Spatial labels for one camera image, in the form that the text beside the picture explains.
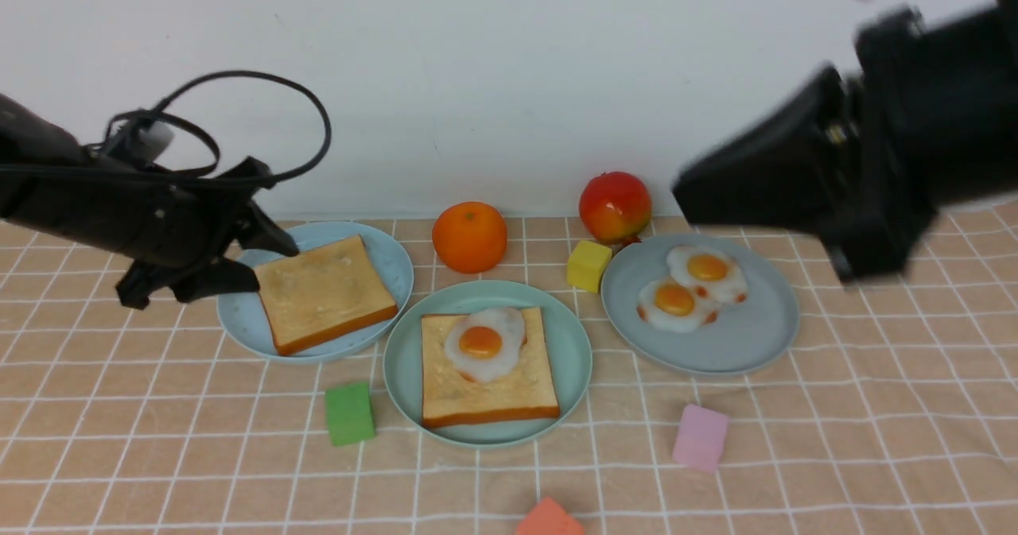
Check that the fried egg underneath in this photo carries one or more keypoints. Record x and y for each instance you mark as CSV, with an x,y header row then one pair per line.
x,y
665,305

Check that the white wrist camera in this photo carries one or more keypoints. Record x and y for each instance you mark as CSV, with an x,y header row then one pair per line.
x,y
136,138

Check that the green cube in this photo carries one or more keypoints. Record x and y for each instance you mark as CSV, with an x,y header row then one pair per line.
x,y
348,411

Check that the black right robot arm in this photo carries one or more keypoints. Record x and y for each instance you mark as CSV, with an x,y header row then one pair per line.
x,y
863,163

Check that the fried egg front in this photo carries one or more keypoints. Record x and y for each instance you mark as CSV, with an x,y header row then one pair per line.
x,y
486,345

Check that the toast slice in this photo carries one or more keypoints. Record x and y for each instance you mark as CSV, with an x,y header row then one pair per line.
x,y
322,294
448,398

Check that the fried egg back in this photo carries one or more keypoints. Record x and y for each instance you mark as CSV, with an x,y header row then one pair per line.
x,y
710,273

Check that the checkered beige tablecloth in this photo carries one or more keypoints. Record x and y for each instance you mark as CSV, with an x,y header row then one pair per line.
x,y
894,412

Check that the light blue plate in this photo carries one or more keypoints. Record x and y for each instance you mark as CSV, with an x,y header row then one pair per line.
x,y
243,317

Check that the yellow cube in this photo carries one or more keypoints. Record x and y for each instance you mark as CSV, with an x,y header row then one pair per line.
x,y
586,265

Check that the grey-blue plate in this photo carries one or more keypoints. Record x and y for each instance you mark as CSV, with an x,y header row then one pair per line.
x,y
745,337

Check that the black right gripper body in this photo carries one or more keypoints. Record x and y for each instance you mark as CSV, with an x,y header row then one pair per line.
x,y
792,170

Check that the green plate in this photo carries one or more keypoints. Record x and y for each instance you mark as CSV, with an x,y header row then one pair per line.
x,y
568,345

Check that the fried egg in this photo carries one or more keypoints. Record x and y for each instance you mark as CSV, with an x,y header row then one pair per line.
x,y
486,345
710,273

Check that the orange fruit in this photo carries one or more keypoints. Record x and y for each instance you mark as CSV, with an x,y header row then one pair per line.
x,y
470,237

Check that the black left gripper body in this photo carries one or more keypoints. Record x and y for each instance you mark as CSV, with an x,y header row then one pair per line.
x,y
153,223

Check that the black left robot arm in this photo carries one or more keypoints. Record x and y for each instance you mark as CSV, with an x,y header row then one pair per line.
x,y
32,146

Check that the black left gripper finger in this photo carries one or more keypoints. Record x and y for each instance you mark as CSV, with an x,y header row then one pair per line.
x,y
210,279
253,230

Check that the orange cube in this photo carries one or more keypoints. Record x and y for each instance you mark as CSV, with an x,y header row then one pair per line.
x,y
549,518

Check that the red apple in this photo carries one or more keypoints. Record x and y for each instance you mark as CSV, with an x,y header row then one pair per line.
x,y
615,208

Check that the pink cube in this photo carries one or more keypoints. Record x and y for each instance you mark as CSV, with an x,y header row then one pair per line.
x,y
701,438

